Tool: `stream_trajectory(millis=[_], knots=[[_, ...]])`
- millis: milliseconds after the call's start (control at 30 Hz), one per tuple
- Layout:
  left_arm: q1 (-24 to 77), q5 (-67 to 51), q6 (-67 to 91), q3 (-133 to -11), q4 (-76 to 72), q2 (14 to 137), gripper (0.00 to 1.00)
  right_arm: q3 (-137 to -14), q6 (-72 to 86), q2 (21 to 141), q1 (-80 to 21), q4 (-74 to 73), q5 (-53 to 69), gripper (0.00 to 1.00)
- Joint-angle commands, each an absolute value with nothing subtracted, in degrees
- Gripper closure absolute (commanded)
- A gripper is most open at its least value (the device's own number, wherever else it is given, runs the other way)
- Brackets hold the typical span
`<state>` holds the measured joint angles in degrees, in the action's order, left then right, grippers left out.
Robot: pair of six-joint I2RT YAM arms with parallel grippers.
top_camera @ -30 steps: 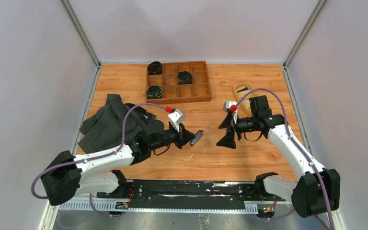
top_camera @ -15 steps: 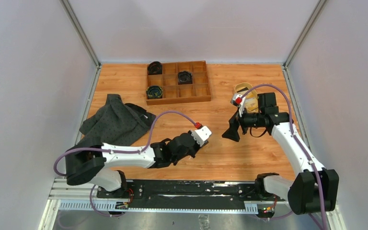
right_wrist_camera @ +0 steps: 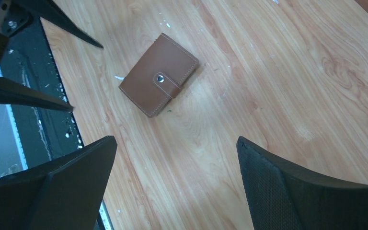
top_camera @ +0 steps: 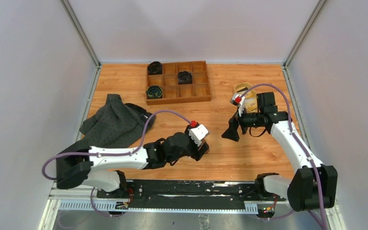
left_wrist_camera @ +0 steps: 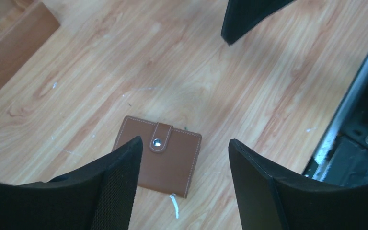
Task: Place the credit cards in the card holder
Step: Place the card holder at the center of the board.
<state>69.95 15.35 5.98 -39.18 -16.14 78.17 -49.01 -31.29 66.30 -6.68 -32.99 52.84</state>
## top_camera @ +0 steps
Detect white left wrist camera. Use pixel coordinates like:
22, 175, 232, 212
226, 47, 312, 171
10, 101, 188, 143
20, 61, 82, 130
189, 125, 209, 147

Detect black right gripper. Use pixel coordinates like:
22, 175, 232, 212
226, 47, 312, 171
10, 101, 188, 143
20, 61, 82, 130
222, 104, 264, 141

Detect black coiled belt top-left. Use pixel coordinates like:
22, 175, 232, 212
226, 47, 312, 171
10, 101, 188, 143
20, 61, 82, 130
147, 61, 163, 75

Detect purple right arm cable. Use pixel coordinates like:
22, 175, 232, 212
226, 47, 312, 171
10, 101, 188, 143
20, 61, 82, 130
240, 83, 329, 230

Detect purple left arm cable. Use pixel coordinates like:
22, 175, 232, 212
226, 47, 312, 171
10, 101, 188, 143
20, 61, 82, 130
42, 110, 198, 181

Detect black-green coiled belt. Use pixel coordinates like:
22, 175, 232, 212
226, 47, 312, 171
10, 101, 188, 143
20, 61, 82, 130
146, 85, 163, 100

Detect dark grey dotted cloth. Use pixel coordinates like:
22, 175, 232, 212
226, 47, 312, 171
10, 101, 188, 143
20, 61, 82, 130
62, 94, 152, 153

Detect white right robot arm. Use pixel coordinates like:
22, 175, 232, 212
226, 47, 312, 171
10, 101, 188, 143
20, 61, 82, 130
222, 92, 338, 212

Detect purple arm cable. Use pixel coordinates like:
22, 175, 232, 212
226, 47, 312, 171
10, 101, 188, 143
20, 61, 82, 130
240, 83, 329, 230
42, 110, 198, 181

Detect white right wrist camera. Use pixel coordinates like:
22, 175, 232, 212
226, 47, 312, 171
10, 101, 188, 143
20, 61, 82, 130
230, 93, 245, 117

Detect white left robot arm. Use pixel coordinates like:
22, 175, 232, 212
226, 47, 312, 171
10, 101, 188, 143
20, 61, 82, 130
56, 124, 209, 198

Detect wooden compartment tray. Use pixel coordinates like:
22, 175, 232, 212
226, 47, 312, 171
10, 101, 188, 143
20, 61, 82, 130
145, 60, 212, 105

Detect credit cards in tray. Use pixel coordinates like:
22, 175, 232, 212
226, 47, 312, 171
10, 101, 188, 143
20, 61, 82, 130
244, 95, 257, 113

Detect yellow oval card tray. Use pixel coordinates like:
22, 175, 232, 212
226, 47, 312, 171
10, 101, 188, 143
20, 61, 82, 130
234, 82, 258, 113

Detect black coiled belt middle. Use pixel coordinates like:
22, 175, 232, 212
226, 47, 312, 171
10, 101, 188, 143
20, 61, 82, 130
177, 70, 193, 85

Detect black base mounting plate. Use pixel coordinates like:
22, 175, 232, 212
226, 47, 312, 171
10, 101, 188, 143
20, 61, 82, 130
92, 179, 286, 214

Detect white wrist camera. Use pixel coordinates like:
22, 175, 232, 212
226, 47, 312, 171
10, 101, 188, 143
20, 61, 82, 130
230, 93, 245, 117
189, 125, 209, 147

